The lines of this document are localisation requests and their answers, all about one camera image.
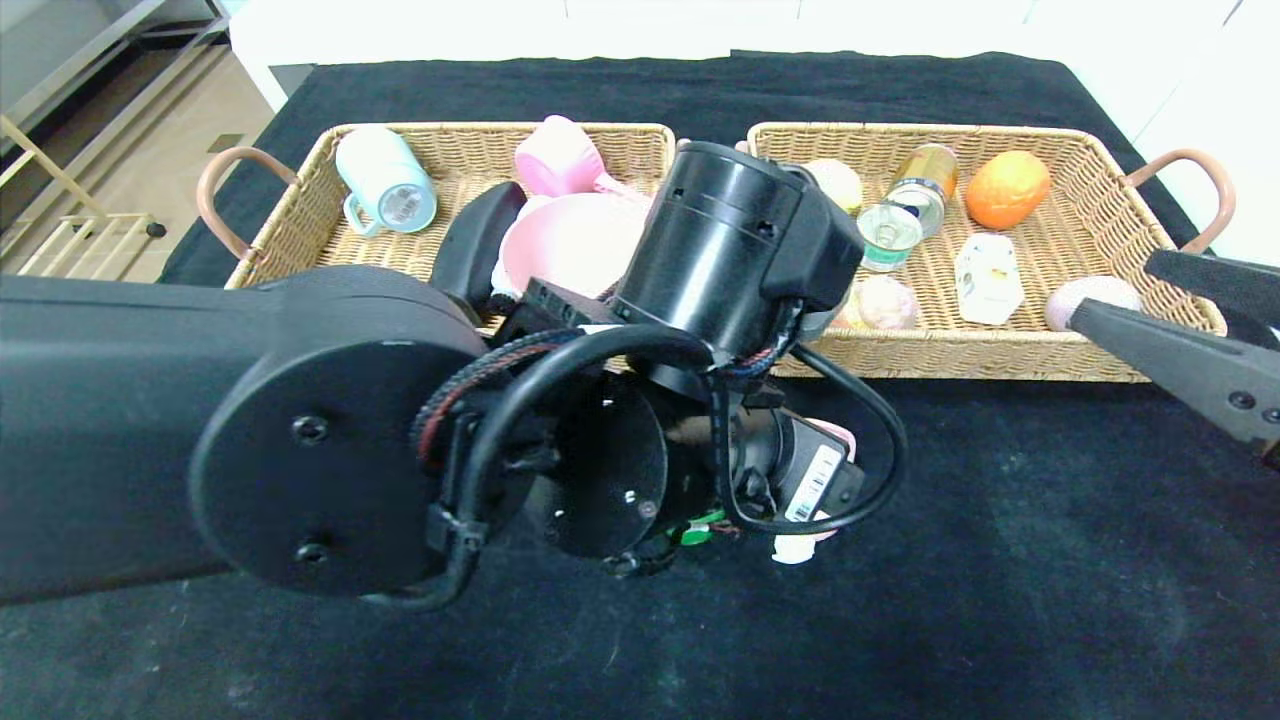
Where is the pink squeeze bottle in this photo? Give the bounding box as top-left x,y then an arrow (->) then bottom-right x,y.
772,420 -> 859,566

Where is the wooden slatted rack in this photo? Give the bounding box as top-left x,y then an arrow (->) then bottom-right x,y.
0,115 -> 169,281

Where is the brown cream puff bread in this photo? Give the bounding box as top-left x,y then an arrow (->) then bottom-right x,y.
835,275 -> 919,332

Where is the light blue plastic cup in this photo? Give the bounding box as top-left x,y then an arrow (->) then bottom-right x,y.
335,126 -> 438,239

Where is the orange fruit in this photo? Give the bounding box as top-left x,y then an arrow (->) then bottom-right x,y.
964,150 -> 1052,232

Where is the grey metal shelf frame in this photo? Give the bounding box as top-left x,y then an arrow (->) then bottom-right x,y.
0,0 -> 233,136

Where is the white juice carton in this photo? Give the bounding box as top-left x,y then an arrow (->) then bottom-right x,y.
953,234 -> 1026,327

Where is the green label tin can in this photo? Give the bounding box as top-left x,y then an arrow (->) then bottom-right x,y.
857,203 -> 923,274

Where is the pink plastic bowl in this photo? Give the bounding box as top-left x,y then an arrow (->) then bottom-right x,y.
495,193 -> 653,301

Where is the woven wicker basket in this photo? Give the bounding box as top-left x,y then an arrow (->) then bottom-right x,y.
197,122 -> 681,336
745,122 -> 1236,383

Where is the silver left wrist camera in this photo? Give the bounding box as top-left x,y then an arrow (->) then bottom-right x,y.
800,303 -> 853,343

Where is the pink plastic scoop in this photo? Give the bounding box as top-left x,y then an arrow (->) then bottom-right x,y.
514,115 -> 653,201

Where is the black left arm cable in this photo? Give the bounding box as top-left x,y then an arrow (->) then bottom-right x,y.
365,325 -> 909,613

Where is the pale pink round bun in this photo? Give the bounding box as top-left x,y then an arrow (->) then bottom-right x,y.
1043,275 -> 1142,332

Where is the yellow lemon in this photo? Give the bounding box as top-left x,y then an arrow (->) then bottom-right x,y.
805,158 -> 863,214

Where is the golden beverage can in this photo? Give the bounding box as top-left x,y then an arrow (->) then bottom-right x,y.
885,144 -> 960,239

